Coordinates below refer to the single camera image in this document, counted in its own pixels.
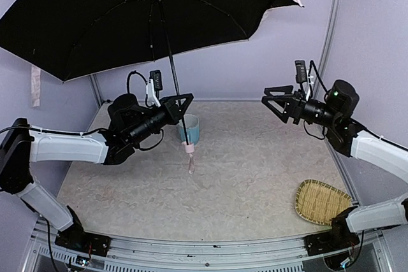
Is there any pink and black folding umbrella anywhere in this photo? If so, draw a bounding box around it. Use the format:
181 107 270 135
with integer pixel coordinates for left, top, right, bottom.
0 0 305 176

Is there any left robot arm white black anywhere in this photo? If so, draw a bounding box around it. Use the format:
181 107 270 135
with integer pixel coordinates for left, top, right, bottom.
1 93 194 237

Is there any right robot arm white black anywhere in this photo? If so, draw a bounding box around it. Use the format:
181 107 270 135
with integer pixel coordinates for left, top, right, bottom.
261 80 407 240

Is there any light blue ceramic mug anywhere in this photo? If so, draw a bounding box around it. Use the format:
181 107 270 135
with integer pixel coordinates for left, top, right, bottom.
177 114 200 145

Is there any woven bamboo tray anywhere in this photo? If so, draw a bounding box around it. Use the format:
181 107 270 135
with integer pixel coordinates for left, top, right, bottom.
295 179 352 226

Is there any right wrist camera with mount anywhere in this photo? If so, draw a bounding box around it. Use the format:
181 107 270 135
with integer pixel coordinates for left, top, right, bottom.
295 60 314 101

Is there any left aluminium corner post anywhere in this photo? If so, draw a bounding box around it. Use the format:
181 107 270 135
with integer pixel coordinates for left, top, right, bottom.
89 74 105 108

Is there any aluminium corner post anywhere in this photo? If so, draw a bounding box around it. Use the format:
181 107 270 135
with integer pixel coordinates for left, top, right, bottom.
307 0 347 104
89 74 105 108

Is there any right aluminium corner post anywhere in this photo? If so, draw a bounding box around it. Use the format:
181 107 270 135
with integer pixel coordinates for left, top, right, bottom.
307 0 347 104

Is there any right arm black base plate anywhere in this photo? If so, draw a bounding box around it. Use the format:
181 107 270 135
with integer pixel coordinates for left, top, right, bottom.
304 231 360 256

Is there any aluminium front rail frame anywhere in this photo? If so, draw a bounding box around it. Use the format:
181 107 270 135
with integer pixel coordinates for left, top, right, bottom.
17 220 396 271

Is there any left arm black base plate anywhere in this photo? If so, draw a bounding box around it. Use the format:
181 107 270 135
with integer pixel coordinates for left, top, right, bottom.
55 232 111 257

